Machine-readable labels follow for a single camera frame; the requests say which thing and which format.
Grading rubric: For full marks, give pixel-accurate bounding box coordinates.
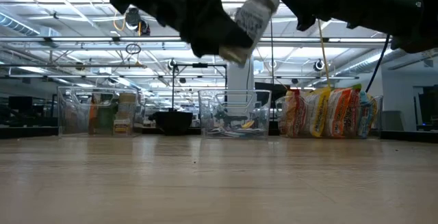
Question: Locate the beige lid jar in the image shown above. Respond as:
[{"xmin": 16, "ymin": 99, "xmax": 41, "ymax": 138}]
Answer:
[{"xmin": 114, "ymin": 92, "xmax": 138, "ymax": 136}]

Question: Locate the herb jar white lid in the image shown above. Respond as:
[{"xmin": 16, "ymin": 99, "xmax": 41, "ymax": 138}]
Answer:
[{"xmin": 218, "ymin": 0, "xmax": 281, "ymax": 64}]

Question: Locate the blue ramen noodle packet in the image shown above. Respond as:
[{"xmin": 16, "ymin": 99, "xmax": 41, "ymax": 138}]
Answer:
[{"xmin": 357, "ymin": 92, "xmax": 379, "ymax": 138}]

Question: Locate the clear plastic bin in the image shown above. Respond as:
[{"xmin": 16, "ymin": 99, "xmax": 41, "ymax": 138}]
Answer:
[
  {"xmin": 57, "ymin": 86, "xmax": 144, "ymax": 138},
  {"xmin": 275, "ymin": 93, "xmax": 384, "ymax": 138},
  {"xmin": 198, "ymin": 89, "xmax": 272, "ymax": 139}
]

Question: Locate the black stand frame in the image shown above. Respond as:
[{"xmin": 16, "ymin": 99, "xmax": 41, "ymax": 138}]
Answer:
[{"xmin": 170, "ymin": 62, "xmax": 229, "ymax": 112}]

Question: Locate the spoon with black handle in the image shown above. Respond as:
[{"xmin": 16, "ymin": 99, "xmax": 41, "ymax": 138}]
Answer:
[{"xmin": 211, "ymin": 107, "xmax": 237, "ymax": 132}]

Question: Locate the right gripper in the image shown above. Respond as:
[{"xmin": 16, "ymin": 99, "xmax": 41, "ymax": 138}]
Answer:
[{"xmin": 268, "ymin": 0, "xmax": 438, "ymax": 37}]

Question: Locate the teal silicone spoon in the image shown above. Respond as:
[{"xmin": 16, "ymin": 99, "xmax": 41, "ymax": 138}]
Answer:
[{"xmin": 222, "ymin": 127, "xmax": 264, "ymax": 136}]

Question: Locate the green lid spice jar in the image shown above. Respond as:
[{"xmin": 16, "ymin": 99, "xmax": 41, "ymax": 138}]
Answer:
[{"xmin": 98, "ymin": 93, "xmax": 116, "ymax": 136}]

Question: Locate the black hanging cable loop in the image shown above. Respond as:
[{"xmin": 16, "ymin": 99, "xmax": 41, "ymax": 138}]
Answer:
[{"xmin": 125, "ymin": 42, "xmax": 142, "ymax": 55}]

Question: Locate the yellow ramen noodle packet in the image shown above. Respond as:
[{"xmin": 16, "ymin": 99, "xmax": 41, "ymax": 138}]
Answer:
[{"xmin": 304, "ymin": 87, "xmax": 332, "ymax": 138}]

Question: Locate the brown food pouch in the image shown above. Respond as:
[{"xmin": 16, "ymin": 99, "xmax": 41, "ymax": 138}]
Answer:
[{"xmin": 64, "ymin": 95, "xmax": 90, "ymax": 136}]

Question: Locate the orange label spice jar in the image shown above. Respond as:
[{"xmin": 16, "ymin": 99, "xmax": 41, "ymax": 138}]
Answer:
[{"xmin": 88, "ymin": 93, "xmax": 99, "ymax": 136}]

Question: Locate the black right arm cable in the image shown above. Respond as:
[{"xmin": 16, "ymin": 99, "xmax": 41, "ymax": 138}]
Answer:
[{"xmin": 365, "ymin": 34, "xmax": 391, "ymax": 93}]

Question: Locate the red bowl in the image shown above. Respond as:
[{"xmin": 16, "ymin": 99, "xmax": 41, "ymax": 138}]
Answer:
[{"xmin": 149, "ymin": 110, "xmax": 194, "ymax": 136}]

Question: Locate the white green ramen packet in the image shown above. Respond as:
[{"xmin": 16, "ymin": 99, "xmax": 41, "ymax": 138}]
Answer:
[{"xmin": 348, "ymin": 84, "xmax": 363, "ymax": 138}]

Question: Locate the orange ramen noodle packet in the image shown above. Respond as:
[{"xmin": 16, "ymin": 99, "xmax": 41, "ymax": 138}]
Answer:
[{"xmin": 324, "ymin": 87, "xmax": 355, "ymax": 138}]

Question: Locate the roast beef ramen packet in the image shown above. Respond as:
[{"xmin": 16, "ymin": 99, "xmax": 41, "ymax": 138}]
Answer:
[{"xmin": 282, "ymin": 90, "xmax": 308, "ymax": 138}]

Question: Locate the yellow cable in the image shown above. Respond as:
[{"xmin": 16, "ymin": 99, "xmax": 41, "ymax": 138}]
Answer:
[{"xmin": 317, "ymin": 20, "xmax": 332, "ymax": 88}]

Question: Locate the ceiling light strip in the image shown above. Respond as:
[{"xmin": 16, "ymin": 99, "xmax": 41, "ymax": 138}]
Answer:
[
  {"xmin": 6, "ymin": 74, "xmax": 360, "ymax": 80},
  {"xmin": 0, "ymin": 36, "xmax": 387, "ymax": 43}
]

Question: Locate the dark desk with monitors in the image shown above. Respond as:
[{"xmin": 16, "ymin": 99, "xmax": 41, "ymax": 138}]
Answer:
[{"xmin": 0, "ymin": 95, "xmax": 59, "ymax": 129}]

